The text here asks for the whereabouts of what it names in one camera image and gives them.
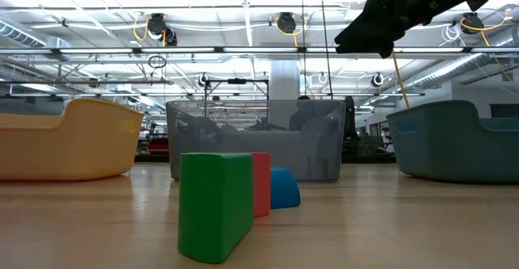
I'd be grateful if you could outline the white column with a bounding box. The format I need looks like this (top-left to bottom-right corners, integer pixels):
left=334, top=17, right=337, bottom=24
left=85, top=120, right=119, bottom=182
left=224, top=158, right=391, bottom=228
left=269, top=60, right=301, bottom=100

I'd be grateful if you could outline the black camera rig frame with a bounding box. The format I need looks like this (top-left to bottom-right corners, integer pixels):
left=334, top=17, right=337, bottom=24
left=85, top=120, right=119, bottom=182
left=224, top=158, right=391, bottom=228
left=204, top=77, right=270, bottom=118

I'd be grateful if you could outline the orange square block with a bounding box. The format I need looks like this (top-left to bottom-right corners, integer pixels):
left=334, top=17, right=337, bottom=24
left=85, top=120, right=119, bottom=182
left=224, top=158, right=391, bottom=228
left=251, top=152, right=272, bottom=219

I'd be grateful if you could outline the yellow plastic bin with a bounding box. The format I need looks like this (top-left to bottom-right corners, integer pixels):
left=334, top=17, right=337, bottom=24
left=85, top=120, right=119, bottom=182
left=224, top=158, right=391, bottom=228
left=0, top=97, right=145, bottom=181

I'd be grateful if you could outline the long ceiling light strip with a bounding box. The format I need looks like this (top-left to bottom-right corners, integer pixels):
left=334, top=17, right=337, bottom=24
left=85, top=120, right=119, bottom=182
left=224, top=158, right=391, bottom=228
left=58, top=46, right=519, bottom=54

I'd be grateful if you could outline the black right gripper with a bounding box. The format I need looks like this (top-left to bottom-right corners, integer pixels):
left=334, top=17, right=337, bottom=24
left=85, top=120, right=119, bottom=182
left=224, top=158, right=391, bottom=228
left=334, top=0, right=444, bottom=59

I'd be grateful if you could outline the dark wall screen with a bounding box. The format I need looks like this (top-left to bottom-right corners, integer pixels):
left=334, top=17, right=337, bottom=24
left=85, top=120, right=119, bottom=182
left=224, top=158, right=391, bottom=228
left=489, top=103, right=519, bottom=118

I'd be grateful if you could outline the grey translucent plastic bin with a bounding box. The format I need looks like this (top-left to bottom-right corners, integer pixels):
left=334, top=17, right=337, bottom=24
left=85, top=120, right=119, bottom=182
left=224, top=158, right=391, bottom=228
left=165, top=98, right=347, bottom=182

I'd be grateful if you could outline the teal plastic bin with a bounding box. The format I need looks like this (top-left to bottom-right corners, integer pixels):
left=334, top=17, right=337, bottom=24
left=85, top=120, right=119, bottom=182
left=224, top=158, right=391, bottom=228
left=385, top=99, right=519, bottom=185

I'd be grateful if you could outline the green rectangular block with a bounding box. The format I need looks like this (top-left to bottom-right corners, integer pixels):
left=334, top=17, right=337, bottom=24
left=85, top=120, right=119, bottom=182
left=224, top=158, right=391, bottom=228
left=177, top=152, right=255, bottom=265

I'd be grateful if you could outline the blue rounded block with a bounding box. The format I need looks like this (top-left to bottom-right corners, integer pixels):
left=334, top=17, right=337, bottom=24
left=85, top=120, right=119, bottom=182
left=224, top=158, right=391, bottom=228
left=270, top=166, right=302, bottom=210

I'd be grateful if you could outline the yellow hanging cable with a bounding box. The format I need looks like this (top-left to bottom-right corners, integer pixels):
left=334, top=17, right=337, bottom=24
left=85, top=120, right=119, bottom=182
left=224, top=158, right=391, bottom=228
left=389, top=49, right=411, bottom=109

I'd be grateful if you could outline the black hanging cable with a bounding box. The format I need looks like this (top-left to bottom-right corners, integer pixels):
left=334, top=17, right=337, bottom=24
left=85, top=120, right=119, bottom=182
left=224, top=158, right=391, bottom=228
left=317, top=0, right=334, bottom=100
left=299, top=0, right=306, bottom=100

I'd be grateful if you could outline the person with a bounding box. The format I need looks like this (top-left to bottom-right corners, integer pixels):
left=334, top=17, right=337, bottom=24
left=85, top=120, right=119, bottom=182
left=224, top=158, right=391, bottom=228
left=288, top=94, right=321, bottom=132

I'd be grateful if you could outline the red cart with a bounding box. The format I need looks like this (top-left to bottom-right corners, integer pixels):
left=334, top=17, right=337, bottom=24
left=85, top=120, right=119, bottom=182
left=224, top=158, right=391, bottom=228
left=146, top=138, right=169, bottom=153

